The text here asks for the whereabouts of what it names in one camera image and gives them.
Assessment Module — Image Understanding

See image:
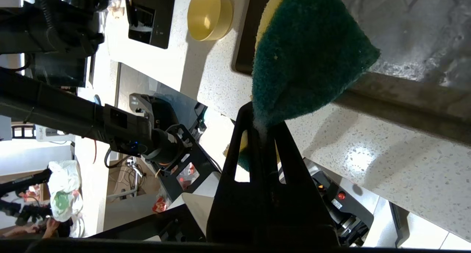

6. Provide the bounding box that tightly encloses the green and yellow sponge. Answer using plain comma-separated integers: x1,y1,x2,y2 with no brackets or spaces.
237,0,381,172

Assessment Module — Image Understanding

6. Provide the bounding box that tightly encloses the white plastic bag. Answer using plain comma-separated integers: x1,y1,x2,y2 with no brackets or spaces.
48,160,84,223

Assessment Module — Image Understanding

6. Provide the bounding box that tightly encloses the yellow plastic bowl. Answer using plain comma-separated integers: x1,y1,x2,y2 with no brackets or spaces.
187,0,234,41

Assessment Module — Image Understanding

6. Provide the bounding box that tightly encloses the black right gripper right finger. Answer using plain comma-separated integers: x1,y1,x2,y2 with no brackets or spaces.
266,120,339,242

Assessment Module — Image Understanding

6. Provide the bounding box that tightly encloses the person in grey shirt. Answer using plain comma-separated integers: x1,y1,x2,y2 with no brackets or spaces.
0,218,70,239

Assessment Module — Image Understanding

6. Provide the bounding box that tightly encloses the stainless steel sink basin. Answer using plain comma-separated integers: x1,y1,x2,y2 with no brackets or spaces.
232,0,471,147

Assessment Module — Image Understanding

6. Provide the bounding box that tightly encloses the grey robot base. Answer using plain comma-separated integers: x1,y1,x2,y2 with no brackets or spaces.
304,159,375,247

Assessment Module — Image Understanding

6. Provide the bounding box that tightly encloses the black glass cooktop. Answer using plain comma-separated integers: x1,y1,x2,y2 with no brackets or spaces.
127,0,177,49

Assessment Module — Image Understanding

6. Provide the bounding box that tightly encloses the black robot torso bracket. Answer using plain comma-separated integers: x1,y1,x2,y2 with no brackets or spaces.
158,124,221,202

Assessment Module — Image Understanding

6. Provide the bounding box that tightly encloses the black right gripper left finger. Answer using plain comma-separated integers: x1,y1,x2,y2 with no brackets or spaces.
206,101,273,242

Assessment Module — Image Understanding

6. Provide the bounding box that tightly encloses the small red white packet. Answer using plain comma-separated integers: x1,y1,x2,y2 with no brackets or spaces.
152,196,169,214

